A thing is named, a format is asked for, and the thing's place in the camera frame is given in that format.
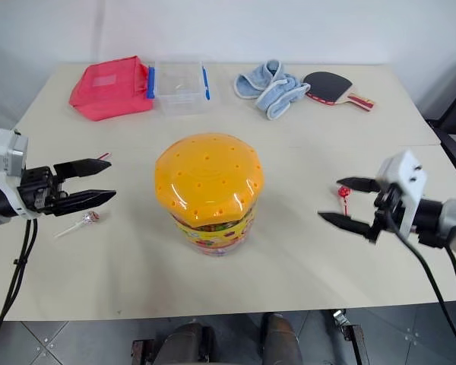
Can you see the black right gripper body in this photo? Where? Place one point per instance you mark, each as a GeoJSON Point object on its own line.
{"type": "Point", "coordinates": [387, 209]}

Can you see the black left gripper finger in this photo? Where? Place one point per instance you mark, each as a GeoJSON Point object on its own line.
{"type": "Point", "coordinates": [83, 167]}
{"type": "Point", "coordinates": [85, 198]}

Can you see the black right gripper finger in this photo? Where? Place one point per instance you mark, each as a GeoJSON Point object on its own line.
{"type": "Point", "coordinates": [349, 224]}
{"type": "Point", "coordinates": [361, 184]}

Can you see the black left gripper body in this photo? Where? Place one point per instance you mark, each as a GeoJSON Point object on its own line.
{"type": "Point", "coordinates": [38, 190]}

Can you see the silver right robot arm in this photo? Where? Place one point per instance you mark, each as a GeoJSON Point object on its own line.
{"type": "Point", "coordinates": [450, 220]}

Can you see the clear plastic lollipop jar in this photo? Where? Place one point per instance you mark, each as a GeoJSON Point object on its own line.
{"type": "Point", "coordinates": [216, 239]}

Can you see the red wrapped lollipop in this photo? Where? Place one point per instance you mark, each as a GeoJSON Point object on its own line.
{"type": "Point", "coordinates": [343, 194]}

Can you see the silver wrapped white-stick lollipop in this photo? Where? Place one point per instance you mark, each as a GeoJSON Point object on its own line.
{"type": "Point", "coordinates": [89, 218]}

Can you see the red-striped stick lollipop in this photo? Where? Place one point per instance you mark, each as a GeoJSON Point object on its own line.
{"type": "Point", "coordinates": [103, 156]}

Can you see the red fabric bag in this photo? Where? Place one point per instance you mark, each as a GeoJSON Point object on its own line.
{"type": "Point", "coordinates": [110, 87]}

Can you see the black table tennis paddle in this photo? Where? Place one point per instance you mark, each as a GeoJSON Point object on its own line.
{"type": "Point", "coordinates": [328, 87]}

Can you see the table leg with caster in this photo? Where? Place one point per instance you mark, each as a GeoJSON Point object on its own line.
{"type": "Point", "coordinates": [349, 334]}

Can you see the clear box with blue latches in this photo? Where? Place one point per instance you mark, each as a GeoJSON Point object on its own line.
{"type": "Point", "coordinates": [180, 89]}

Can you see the light blue towel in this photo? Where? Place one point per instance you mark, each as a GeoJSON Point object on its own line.
{"type": "Point", "coordinates": [273, 89]}

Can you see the dark rounded shape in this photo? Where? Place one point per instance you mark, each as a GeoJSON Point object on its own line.
{"type": "Point", "coordinates": [186, 344]}
{"type": "Point", "coordinates": [281, 338]}

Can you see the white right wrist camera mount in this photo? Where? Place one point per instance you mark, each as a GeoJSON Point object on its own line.
{"type": "Point", "coordinates": [410, 178]}

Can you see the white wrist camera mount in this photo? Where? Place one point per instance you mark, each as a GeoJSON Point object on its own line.
{"type": "Point", "coordinates": [8, 154]}
{"type": "Point", "coordinates": [410, 178]}

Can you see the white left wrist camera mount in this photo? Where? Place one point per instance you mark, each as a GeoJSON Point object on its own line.
{"type": "Point", "coordinates": [8, 154]}

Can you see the rusty metal bracket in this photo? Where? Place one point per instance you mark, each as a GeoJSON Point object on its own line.
{"type": "Point", "coordinates": [141, 351]}

